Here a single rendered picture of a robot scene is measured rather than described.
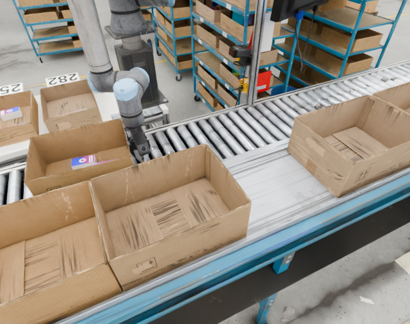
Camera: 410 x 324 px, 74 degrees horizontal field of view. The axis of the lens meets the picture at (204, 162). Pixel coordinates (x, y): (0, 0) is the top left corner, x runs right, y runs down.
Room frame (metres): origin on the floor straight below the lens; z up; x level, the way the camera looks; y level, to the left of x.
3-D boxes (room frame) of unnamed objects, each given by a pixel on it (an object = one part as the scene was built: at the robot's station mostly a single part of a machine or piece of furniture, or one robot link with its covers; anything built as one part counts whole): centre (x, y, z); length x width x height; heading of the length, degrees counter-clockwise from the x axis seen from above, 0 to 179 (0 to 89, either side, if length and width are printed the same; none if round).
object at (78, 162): (0.93, 0.56, 0.78); 0.10 x 0.06 x 0.05; 106
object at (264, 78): (1.54, -0.34, 0.85); 0.16 x 0.01 x 0.13; 114
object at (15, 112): (1.37, 1.12, 0.78); 0.10 x 0.06 x 0.05; 119
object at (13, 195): (0.70, 0.80, 0.72); 0.52 x 0.05 x 0.05; 24
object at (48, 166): (0.89, 0.53, 0.83); 0.39 x 0.29 x 0.17; 110
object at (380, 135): (0.82, -0.59, 0.97); 0.39 x 0.29 x 0.17; 114
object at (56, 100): (1.42, 0.79, 0.80); 0.38 x 0.28 x 0.10; 26
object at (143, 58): (1.57, 0.39, 0.91); 0.26 x 0.26 x 0.33; 27
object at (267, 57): (2.23, -0.36, 0.79); 0.40 x 0.30 x 0.10; 25
